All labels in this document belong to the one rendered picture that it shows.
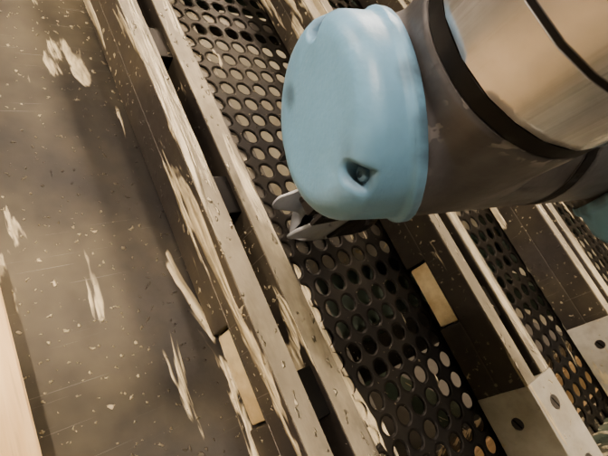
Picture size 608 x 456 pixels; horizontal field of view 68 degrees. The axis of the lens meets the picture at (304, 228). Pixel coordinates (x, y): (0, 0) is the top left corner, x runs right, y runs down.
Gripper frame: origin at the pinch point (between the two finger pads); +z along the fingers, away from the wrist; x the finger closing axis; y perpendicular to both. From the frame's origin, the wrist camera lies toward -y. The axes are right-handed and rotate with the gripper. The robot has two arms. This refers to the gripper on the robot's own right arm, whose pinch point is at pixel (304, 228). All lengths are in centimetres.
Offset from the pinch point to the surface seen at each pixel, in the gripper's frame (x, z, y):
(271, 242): 2.8, -4.9, 8.8
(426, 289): 11.1, 0.9, -15.3
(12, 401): 7.9, 0.3, 29.2
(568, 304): 21.6, -0.6, -43.6
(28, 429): 9.9, 0.4, 28.7
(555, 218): 8.8, -4.8, -47.6
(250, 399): 14.0, 0.3, 13.6
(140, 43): -20.0, -5.0, 13.4
